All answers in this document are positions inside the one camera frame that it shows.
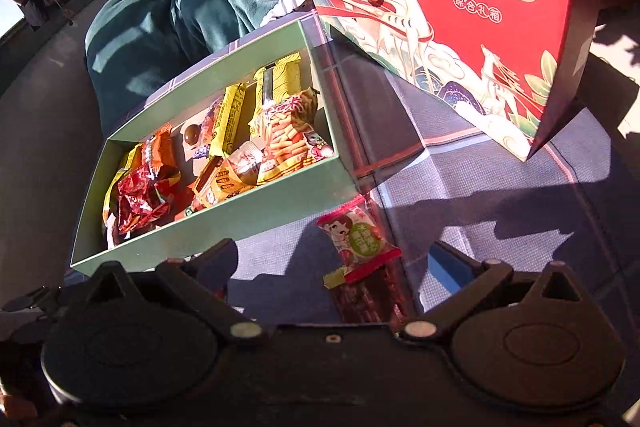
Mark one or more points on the green cardboard box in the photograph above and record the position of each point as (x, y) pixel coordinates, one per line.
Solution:
(225, 227)

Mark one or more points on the red snack packet green label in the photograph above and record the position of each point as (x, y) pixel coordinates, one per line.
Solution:
(360, 237)

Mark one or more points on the pile of assorted snack packets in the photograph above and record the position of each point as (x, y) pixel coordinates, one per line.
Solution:
(280, 137)

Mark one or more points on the dark red snack stick packet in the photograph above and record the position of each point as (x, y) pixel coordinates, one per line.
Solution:
(372, 299)

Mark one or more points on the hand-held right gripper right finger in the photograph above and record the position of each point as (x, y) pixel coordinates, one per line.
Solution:
(447, 264)

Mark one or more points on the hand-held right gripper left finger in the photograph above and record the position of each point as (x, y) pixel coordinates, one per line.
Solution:
(215, 264)

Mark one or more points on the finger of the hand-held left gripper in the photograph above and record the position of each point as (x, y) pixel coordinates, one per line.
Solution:
(25, 303)

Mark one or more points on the person in teal clothing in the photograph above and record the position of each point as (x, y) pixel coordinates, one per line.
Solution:
(190, 7)

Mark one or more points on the blue plaid bed sheet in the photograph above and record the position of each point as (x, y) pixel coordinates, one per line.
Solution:
(475, 187)

